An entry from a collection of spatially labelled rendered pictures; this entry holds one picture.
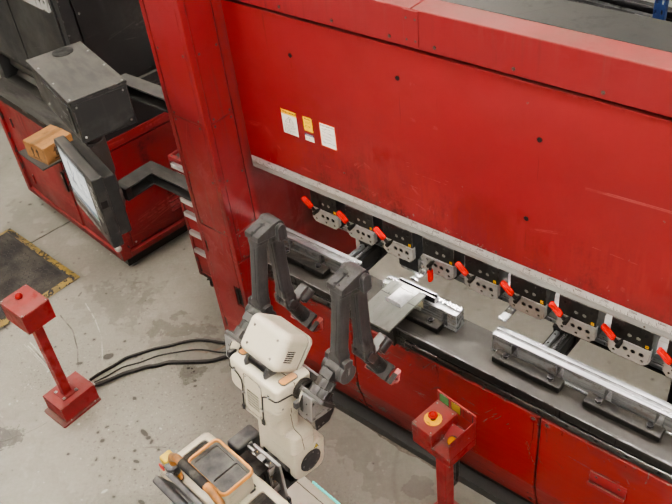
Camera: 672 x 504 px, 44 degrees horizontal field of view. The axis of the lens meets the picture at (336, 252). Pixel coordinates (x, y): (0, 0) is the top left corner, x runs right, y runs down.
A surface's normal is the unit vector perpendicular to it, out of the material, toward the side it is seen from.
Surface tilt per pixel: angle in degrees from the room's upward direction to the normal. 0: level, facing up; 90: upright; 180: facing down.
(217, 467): 0
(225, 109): 90
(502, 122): 90
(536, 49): 90
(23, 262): 0
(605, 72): 90
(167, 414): 0
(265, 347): 48
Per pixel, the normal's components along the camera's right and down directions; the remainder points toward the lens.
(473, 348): -0.10, -0.76
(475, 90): -0.64, 0.54
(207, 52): 0.76, 0.35
